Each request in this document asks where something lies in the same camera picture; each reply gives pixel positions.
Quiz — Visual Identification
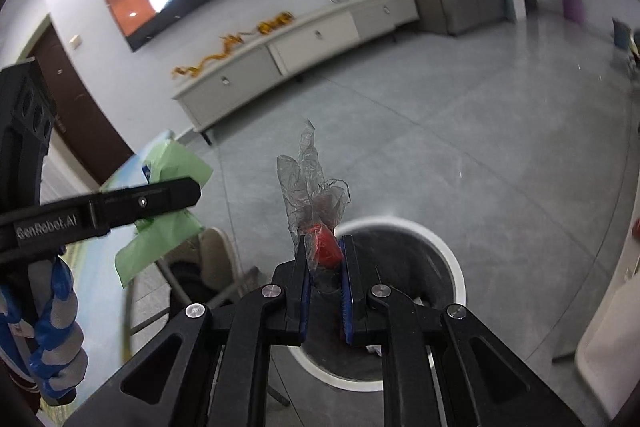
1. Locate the green paper bag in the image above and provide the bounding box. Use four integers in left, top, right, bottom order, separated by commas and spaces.
113, 140, 215, 291

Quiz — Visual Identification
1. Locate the plastic bag with red item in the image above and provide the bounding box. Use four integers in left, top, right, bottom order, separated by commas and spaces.
276, 122, 350, 295

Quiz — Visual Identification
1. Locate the white round trash bin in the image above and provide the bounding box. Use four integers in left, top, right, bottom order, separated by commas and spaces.
291, 216, 466, 393

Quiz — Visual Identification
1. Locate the left blue white gloved hand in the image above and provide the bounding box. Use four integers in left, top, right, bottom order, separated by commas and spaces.
1, 258, 88, 404

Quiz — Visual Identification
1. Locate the dark brown door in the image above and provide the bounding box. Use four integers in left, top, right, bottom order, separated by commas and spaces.
29, 24, 134, 185

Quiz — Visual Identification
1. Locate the white low tv cabinet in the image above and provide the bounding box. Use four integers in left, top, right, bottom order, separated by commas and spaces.
174, 0, 419, 134

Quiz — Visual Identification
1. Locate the golden dragon ornament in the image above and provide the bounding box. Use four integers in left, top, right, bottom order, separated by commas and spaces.
170, 12, 296, 79

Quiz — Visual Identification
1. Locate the white shelf counter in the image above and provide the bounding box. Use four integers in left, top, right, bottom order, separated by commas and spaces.
574, 250, 640, 423

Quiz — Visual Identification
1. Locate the purple stool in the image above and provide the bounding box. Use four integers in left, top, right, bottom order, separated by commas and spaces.
562, 0, 585, 25

